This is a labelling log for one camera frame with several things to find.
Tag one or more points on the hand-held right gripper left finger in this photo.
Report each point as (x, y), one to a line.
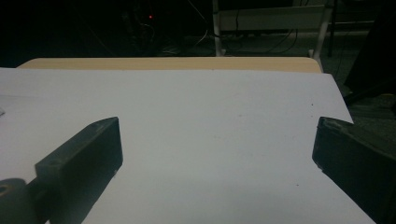
(84, 158)

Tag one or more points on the dark equipment with red light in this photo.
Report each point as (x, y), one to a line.
(146, 28)

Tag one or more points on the white paper sheet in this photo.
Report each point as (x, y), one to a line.
(202, 130)

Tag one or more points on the dark curtain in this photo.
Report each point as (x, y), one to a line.
(373, 53)

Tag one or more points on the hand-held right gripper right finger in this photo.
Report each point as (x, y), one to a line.
(358, 158)

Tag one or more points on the white metal table frame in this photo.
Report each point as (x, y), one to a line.
(267, 18)

